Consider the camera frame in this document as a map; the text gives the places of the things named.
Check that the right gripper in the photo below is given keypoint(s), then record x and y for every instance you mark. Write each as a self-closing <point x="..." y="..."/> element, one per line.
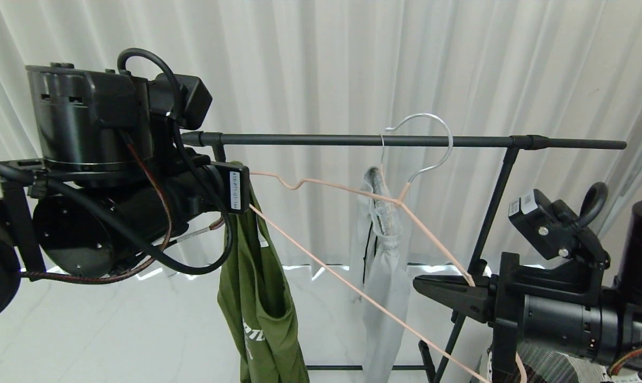
<point x="555" y="324"/>

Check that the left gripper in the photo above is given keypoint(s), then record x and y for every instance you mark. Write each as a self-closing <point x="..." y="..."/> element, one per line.
<point x="76" y="239"/>

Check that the pale grey shorts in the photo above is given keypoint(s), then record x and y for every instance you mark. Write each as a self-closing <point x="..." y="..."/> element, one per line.
<point x="385" y="298"/>

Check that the green garment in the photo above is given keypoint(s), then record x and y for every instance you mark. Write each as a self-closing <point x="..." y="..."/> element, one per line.
<point x="257" y="298"/>

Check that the pink clothes hanger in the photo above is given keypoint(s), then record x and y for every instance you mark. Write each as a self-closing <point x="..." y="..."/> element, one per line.
<point x="402" y="198"/>
<point x="382" y="154"/>

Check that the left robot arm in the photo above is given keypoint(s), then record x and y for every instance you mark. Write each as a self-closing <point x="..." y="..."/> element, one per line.
<point x="87" y="122"/>

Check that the white laundry basket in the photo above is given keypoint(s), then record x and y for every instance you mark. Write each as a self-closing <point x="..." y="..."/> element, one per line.
<point x="555" y="367"/>

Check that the black clothes rack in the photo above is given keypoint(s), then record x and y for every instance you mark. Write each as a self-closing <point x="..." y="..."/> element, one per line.
<point x="326" y="140"/>

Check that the white curtain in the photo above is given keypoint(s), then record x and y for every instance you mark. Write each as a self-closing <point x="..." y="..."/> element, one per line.
<point x="326" y="64"/>

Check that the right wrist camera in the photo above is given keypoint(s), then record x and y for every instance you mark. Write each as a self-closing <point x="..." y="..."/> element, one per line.
<point x="539" y="223"/>

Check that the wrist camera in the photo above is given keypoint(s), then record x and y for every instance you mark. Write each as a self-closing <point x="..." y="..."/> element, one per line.
<point x="190" y="98"/>
<point x="539" y="223"/>

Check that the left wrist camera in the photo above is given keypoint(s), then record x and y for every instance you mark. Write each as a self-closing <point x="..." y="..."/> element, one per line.
<point x="190" y="98"/>

